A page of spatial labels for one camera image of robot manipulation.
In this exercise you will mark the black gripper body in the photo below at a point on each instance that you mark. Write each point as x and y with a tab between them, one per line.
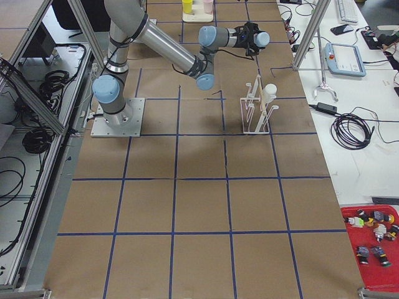
239	40

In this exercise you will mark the white ikea cup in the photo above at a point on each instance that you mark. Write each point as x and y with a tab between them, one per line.
269	93

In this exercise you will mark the light blue cup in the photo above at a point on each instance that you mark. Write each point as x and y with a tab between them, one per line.
261	39

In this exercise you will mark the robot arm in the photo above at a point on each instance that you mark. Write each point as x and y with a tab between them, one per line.
130	24

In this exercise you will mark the pink cup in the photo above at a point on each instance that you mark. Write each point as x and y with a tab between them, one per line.
208	6

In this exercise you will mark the yellow cup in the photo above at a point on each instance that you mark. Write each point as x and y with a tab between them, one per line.
187	6

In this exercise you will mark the cream plastic tray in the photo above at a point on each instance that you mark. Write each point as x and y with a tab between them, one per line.
197	15

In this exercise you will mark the black smartphone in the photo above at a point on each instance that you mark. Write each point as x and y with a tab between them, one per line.
342	29

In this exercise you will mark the blue teach pendant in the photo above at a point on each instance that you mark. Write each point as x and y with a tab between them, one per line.
344	59

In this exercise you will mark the black power adapter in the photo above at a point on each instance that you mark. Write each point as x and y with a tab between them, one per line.
326	108

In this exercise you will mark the white keyboard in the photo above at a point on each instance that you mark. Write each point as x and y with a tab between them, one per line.
347	11

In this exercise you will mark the red parts tray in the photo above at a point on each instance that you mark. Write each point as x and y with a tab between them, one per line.
373	233

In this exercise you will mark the white wire cup rack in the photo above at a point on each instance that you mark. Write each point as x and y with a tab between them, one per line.
255	116

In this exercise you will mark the aluminium frame post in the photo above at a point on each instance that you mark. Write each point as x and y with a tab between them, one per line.
310	31

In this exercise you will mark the green handled reacher grabber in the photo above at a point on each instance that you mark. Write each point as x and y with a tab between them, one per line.
324	62

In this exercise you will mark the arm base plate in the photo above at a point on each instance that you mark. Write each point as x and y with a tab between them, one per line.
124	124

